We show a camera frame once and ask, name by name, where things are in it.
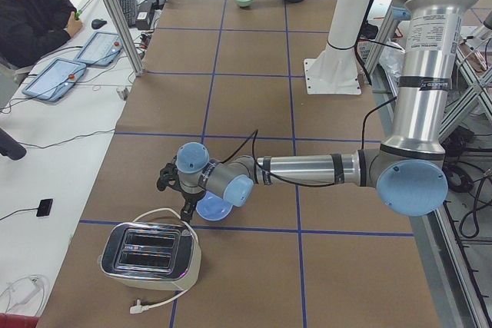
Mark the blue bowl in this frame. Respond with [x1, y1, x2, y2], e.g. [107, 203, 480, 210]
[196, 192, 233, 221]

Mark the blue teach pendant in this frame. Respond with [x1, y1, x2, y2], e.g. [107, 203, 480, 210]
[22, 58, 87, 102]
[74, 31, 122, 67]

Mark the small black puck device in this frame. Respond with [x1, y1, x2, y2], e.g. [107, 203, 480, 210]
[36, 198, 53, 217]

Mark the black keyboard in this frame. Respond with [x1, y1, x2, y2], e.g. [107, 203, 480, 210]
[118, 0, 137, 27]

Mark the white toaster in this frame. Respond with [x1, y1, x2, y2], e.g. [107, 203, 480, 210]
[99, 222, 201, 291]

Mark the near blue teach pendant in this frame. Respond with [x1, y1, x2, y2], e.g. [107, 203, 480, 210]
[22, 58, 87, 102]

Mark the white charger with cable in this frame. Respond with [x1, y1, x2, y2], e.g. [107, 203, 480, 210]
[1, 274, 49, 316]

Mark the white toaster power cord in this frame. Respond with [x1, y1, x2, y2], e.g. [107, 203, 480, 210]
[129, 207, 201, 316]

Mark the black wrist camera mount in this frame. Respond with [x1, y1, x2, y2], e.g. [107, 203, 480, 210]
[156, 163, 181, 191]

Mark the seated person in black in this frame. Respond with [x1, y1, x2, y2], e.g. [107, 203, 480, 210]
[1, 0, 83, 68]

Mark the aluminium frame post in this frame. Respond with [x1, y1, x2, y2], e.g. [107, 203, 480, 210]
[103, 0, 144, 77]

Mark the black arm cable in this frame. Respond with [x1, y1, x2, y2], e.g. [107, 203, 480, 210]
[220, 95, 399, 187]

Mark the black computer mouse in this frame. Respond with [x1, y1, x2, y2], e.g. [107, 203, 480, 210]
[91, 18, 107, 30]

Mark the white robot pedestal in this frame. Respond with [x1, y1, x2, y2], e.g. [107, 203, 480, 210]
[304, 0, 371, 95]

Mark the far blue teach pendant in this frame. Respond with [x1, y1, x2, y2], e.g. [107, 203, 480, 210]
[74, 31, 122, 67]

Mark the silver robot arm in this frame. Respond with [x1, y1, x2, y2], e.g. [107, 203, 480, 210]
[175, 0, 477, 221]

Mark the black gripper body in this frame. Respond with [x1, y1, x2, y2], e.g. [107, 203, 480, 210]
[181, 189, 203, 213]

